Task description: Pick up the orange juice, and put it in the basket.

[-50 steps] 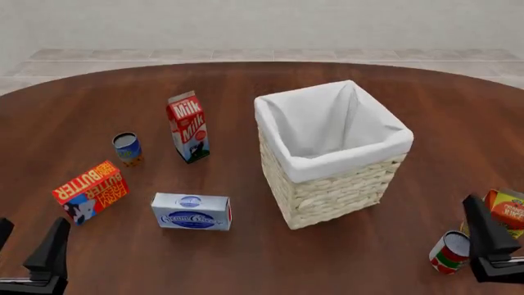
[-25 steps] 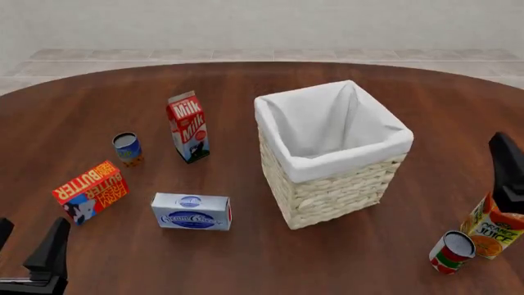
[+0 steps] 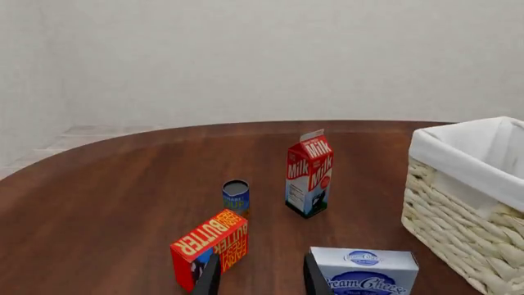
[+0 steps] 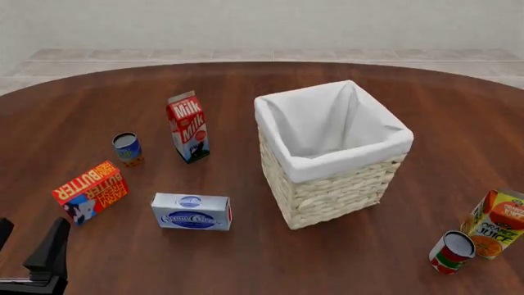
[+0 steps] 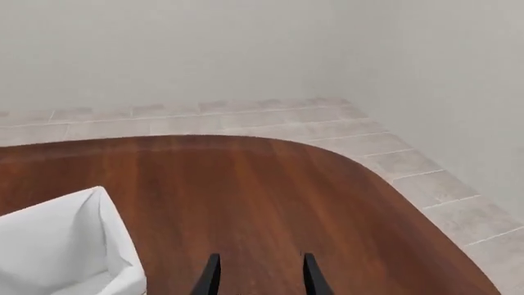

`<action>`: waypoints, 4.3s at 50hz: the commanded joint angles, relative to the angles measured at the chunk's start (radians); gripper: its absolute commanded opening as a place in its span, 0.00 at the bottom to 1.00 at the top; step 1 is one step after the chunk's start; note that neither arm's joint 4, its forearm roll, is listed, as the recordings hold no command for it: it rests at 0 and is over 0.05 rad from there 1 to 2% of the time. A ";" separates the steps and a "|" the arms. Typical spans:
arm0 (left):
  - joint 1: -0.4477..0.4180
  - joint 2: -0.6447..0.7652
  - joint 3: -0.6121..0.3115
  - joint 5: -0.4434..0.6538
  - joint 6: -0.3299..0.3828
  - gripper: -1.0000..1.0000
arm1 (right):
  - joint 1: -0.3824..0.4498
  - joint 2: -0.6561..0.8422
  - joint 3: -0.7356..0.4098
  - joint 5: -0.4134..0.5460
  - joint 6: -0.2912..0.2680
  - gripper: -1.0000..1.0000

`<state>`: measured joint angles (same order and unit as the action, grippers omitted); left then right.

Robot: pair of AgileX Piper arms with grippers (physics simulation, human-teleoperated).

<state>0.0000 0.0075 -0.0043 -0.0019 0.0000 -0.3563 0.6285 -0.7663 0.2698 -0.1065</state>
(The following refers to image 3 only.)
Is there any wicker basket with white liner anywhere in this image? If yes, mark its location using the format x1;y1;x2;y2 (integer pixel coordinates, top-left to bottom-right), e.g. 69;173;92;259
400;116;524;295

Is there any blue soup tin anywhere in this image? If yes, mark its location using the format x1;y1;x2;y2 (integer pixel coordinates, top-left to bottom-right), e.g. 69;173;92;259
222;179;251;220

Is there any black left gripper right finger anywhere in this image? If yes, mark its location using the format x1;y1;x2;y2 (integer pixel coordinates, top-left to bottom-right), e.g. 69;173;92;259
303;253;335;295

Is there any red butter box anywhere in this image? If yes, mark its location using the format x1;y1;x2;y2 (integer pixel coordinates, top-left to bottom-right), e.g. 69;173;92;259
169;208;249;293

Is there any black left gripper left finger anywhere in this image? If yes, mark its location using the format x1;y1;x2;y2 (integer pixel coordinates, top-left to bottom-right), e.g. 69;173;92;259
193;253;222;295

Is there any red and white milk carton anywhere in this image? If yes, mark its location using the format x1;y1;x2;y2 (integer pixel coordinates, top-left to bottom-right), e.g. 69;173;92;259
284;128;335;220

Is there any blue cream cheese box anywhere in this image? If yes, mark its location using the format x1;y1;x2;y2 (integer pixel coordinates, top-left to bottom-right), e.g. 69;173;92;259
309;246;420;295

